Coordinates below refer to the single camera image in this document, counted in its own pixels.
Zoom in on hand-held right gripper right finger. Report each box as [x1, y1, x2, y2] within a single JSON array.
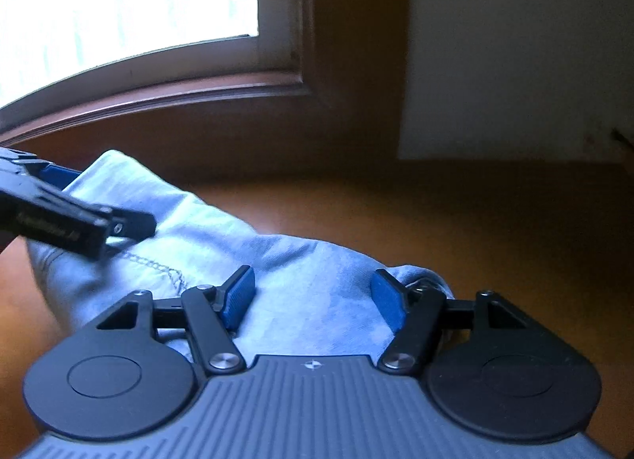
[[370, 268, 533, 375]]

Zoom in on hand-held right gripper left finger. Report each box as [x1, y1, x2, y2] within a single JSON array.
[[94, 265, 257, 375]]

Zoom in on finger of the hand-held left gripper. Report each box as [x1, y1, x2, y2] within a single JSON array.
[[0, 146, 84, 191], [0, 176, 159, 244]]

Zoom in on light blue jeans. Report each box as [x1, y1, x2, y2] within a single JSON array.
[[27, 149, 447, 371]]

